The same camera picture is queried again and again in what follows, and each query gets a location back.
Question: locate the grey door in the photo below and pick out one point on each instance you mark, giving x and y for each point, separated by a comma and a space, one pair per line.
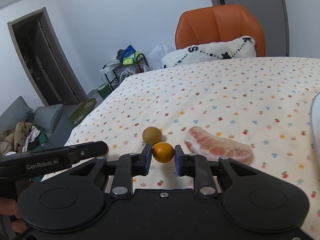
272, 16

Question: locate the pile of clothes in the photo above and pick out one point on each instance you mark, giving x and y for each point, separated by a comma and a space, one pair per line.
25, 137

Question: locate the tiny orange kumquat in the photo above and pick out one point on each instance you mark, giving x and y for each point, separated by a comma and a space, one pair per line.
163, 152

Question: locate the orange leather chair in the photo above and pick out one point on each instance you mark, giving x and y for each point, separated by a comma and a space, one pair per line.
221, 23

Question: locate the white plastic bag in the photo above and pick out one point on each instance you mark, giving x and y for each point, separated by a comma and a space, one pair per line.
156, 55

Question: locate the dark doorway frame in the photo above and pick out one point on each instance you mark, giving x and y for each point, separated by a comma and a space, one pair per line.
44, 61

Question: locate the grey sofa cushion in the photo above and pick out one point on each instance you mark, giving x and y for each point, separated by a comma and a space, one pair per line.
47, 117

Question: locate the green bag on floor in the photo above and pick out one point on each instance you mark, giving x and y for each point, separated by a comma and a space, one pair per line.
82, 111

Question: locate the white black-patterned pillow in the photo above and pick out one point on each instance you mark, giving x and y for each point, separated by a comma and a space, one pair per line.
239, 48

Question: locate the black metal rack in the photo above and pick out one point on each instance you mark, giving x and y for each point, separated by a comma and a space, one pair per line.
115, 72

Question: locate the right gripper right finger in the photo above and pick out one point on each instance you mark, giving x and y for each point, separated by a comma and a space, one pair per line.
197, 167

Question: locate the front pomelo segment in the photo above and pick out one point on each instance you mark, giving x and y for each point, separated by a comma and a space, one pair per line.
201, 142

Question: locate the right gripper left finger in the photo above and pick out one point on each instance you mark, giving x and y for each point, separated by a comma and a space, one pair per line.
128, 166

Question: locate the floral patterned tablecloth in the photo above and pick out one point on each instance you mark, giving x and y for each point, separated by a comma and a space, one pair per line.
262, 102

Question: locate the white blue-rimmed plate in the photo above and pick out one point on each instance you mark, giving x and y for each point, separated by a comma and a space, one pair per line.
315, 123

